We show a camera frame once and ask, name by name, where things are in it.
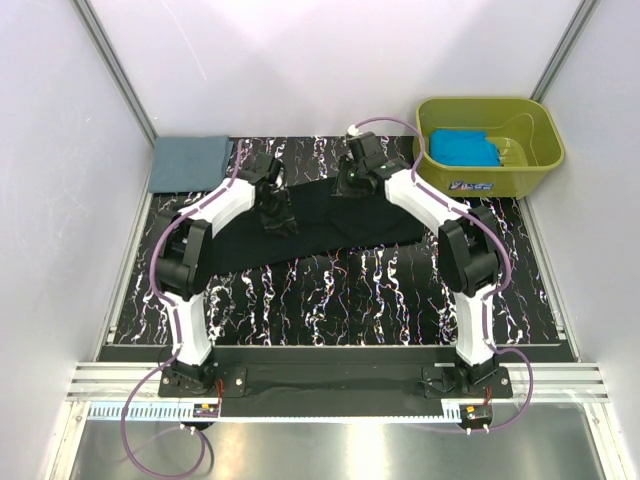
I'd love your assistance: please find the left rear frame post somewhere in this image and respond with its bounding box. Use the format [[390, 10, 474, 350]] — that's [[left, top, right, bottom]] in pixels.
[[70, 0, 157, 147]]

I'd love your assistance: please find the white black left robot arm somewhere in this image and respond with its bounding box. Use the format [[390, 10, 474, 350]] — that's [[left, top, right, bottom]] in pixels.
[[149, 154, 297, 396]]

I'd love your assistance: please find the blue t shirt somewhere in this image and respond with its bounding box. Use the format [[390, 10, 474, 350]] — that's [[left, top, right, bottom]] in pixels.
[[429, 129, 501, 167]]

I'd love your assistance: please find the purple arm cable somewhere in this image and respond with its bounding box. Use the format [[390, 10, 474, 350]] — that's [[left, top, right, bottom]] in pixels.
[[347, 115, 535, 434], [119, 138, 216, 476]]

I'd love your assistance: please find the silver aluminium frame rail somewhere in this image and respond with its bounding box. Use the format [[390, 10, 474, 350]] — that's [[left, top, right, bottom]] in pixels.
[[66, 362, 609, 403]]

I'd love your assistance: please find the olive green plastic tub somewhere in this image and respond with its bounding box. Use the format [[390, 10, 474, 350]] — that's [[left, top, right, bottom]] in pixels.
[[416, 97, 565, 199]]

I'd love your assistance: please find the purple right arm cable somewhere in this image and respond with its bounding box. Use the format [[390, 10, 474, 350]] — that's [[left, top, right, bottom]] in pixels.
[[347, 115, 535, 434]]

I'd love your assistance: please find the black t shirt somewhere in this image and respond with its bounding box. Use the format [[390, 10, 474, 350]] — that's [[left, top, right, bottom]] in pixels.
[[205, 178, 424, 275]]

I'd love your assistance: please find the folded grey t shirt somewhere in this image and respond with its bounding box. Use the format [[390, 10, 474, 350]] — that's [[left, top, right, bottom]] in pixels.
[[148, 136, 233, 194]]

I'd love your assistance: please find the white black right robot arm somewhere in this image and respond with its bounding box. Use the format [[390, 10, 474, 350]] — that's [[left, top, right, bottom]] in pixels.
[[334, 126, 503, 396]]

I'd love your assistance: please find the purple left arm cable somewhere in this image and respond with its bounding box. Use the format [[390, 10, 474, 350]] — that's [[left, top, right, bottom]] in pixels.
[[119, 138, 216, 476]]

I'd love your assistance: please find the right rear frame post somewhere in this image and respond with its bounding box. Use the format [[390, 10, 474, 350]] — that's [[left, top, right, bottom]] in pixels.
[[530, 0, 601, 103]]

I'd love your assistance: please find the frame post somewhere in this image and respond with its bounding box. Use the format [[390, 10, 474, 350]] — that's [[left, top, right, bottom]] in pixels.
[[70, 0, 157, 147], [530, 0, 601, 103]]

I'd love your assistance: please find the white slotted cable duct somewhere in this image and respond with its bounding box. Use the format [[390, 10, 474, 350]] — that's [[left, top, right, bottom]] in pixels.
[[89, 399, 492, 424]]

